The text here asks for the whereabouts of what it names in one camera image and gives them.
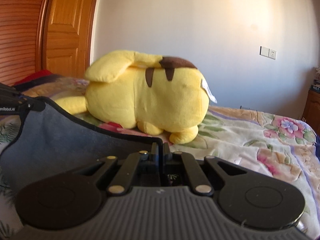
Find wooden door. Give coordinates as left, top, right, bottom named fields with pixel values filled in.
left=42, top=0, right=97, bottom=77

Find white wall socket plate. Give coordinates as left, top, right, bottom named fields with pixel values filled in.
left=260, top=46, right=277, bottom=60

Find wooden side cabinet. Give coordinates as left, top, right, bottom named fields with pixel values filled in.
left=302, top=90, right=320, bottom=134

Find stacked boxes and linens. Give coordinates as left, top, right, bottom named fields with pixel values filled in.
left=310, top=67, right=320, bottom=93

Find dark blue red blanket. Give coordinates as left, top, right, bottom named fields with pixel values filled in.
left=12, top=69, right=67, bottom=92

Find floral bed cover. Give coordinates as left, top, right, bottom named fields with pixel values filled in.
left=1, top=77, right=319, bottom=239

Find purple microfiber towel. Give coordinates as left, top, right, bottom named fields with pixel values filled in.
left=1, top=97, right=163, bottom=194

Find yellow Pikachu plush toy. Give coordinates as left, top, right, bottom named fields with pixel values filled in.
left=56, top=50, right=216, bottom=144

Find wooden slatted wardrobe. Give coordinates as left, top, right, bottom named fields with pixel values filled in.
left=1, top=0, right=49, bottom=85

